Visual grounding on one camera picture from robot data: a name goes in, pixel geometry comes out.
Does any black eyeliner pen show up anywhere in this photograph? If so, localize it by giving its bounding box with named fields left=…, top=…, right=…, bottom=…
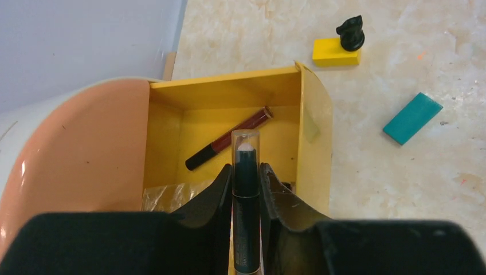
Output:
left=232, top=129, right=260, bottom=274

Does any clear plastic wrapper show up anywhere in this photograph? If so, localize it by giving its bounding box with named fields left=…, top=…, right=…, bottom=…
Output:
left=142, top=180, right=213, bottom=213

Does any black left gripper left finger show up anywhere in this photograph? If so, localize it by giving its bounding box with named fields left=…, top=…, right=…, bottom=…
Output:
left=1, top=164, right=233, bottom=274

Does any white round drawer organizer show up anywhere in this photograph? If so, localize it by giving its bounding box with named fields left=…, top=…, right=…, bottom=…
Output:
left=1, top=62, right=333, bottom=253

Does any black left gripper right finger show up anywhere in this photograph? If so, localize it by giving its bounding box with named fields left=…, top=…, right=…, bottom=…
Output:
left=260, top=163, right=485, bottom=274

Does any yellow block with black knob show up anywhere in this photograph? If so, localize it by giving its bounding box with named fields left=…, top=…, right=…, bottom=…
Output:
left=312, top=15, right=365, bottom=67

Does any dark red lipstick tube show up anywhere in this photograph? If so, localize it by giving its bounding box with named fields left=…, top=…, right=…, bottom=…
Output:
left=185, top=106, right=273, bottom=171

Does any teal block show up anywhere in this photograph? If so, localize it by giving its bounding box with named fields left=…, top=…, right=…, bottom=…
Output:
left=383, top=93, right=443, bottom=146

